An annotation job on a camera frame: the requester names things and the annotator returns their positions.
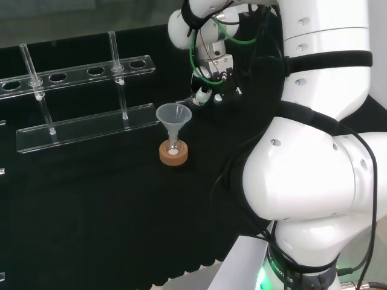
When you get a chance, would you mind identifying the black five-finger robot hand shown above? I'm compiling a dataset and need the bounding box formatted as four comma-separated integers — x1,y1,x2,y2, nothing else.
176,65,244,107

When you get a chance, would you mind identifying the clear glass weighing funnel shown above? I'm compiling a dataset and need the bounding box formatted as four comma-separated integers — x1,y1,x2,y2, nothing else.
175,96,199,107

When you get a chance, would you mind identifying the clear round-bottom flask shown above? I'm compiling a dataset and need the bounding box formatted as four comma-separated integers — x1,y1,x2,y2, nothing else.
165,138,183,157

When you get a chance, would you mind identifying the black bench cloth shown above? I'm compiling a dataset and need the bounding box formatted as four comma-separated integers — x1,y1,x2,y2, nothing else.
0,22,387,290

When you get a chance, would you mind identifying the cork ring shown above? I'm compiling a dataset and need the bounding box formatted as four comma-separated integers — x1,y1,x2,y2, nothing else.
158,140,189,167

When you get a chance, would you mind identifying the translucent plastic funnel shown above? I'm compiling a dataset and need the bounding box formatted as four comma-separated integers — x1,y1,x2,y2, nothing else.
155,103,193,149

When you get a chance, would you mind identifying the clear acrylic funnel stand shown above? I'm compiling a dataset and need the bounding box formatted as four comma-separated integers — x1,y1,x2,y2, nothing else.
0,30,162,155

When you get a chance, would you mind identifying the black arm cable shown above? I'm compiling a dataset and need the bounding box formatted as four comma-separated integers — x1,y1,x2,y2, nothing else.
331,119,379,276

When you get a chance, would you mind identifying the grey metal base plate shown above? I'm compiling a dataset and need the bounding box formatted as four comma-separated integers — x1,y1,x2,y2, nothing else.
207,234,270,290

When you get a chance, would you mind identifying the green cable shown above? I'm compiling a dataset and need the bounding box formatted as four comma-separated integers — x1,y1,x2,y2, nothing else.
188,15,258,91

